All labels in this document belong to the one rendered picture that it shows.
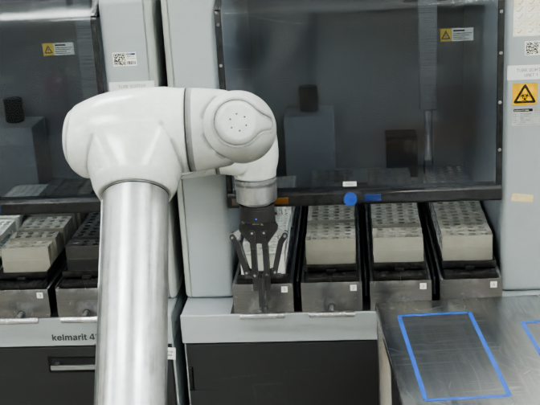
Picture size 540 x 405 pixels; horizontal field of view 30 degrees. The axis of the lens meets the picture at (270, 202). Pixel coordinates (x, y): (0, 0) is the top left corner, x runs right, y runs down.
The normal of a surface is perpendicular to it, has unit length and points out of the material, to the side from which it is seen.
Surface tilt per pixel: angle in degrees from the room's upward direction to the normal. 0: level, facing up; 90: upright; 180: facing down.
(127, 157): 51
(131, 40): 90
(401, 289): 90
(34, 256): 90
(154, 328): 62
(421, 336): 0
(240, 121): 72
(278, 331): 90
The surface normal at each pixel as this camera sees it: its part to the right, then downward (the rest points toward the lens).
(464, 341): -0.06, -0.95
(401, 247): -0.08, 0.31
